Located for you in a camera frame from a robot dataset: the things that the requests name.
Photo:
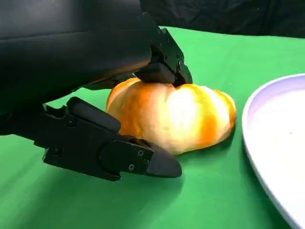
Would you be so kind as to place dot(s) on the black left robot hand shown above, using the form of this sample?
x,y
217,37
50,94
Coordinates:
x,y
59,47

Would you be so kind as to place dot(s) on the orange and white bread roll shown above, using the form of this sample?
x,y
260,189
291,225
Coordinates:
x,y
190,114

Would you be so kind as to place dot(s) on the green table cloth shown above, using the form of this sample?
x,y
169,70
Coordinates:
x,y
214,190

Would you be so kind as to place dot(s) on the lilac plate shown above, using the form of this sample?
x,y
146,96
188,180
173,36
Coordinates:
x,y
281,131

